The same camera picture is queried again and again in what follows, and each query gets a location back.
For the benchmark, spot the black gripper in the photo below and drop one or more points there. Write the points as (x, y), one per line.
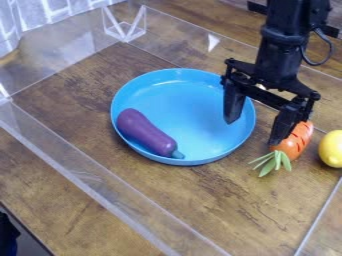
(270, 81)

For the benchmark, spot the orange toy carrot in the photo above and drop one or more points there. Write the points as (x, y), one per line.
(287, 151)

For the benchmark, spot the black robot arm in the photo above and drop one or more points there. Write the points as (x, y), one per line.
(302, 14)

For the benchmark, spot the blue round plate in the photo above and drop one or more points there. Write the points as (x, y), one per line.
(182, 101)

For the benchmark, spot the yellow toy lemon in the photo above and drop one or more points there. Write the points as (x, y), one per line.
(330, 149)

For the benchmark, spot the purple toy eggplant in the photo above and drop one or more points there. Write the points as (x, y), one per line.
(137, 128)

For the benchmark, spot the white lattice curtain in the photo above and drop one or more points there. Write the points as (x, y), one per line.
(24, 15)

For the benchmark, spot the dark object bottom left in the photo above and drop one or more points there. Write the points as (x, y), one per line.
(8, 236)

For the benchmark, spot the clear acrylic enclosure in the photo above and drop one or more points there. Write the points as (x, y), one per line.
(93, 199)

